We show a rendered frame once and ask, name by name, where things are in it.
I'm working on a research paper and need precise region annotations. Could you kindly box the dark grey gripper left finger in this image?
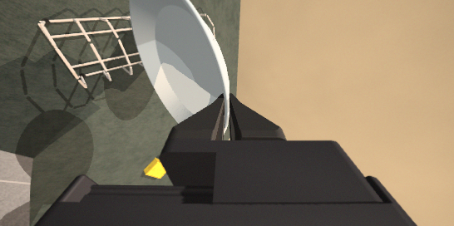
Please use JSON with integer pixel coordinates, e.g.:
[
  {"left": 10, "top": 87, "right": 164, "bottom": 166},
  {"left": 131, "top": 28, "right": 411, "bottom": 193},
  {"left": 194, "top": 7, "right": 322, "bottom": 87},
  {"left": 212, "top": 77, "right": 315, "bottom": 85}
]
[{"left": 166, "top": 93, "right": 225, "bottom": 141}]

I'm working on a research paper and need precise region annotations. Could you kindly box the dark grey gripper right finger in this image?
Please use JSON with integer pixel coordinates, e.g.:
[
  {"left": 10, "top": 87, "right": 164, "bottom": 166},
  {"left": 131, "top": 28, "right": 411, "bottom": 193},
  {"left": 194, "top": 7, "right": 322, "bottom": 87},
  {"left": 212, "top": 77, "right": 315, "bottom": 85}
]
[{"left": 229, "top": 93, "right": 286, "bottom": 140}]

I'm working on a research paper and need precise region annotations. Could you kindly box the yellow sponge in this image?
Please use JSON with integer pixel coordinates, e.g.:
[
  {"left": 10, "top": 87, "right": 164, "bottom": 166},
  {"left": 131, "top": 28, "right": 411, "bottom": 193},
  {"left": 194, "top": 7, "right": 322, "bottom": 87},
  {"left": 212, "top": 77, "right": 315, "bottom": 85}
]
[{"left": 144, "top": 159, "right": 165, "bottom": 178}]

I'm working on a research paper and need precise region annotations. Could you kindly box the white round plate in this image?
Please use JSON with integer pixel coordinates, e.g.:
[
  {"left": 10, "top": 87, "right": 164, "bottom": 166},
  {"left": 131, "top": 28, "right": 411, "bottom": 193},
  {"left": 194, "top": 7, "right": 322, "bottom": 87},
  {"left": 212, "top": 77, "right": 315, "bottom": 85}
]
[{"left": 130, "top": 0, "right": 229, "bottom": 133}]

